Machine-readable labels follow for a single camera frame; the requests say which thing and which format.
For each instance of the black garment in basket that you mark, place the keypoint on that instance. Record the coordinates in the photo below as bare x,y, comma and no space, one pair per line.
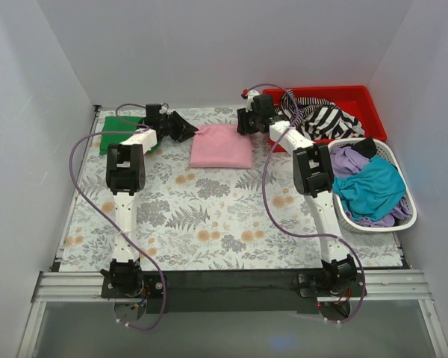
366,147

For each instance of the red plastic bin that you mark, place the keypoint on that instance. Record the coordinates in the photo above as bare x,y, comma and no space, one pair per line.
355,100

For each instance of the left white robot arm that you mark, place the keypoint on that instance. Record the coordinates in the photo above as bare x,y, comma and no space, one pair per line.
126,177

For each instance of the pink t-shirt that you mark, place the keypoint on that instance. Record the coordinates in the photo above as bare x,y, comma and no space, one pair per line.
221,146

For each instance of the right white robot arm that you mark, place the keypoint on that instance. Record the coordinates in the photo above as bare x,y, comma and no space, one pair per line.
313,178

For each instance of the aluminium frame rail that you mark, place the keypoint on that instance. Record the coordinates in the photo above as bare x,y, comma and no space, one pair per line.
381,285

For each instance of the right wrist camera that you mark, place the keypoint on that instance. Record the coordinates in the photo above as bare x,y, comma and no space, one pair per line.
248,95

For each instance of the white laundry basket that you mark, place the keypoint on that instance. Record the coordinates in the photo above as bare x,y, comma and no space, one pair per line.
401,217

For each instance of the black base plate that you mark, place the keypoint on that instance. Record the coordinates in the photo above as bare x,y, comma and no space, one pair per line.
228,290

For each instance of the black white striped shirt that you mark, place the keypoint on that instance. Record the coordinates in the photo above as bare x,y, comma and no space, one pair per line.
318,118

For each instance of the lavender t-shirt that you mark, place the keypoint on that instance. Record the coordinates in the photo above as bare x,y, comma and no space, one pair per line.
347,162

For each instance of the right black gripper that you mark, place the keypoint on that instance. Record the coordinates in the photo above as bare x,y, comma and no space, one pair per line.
243,121

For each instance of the green t-shirt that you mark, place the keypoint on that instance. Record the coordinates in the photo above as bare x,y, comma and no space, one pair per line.
127,130

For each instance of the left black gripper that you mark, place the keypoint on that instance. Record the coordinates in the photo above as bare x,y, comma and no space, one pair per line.
174,125

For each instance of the teal t-shirt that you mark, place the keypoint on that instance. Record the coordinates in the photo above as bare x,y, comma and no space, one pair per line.
373,192

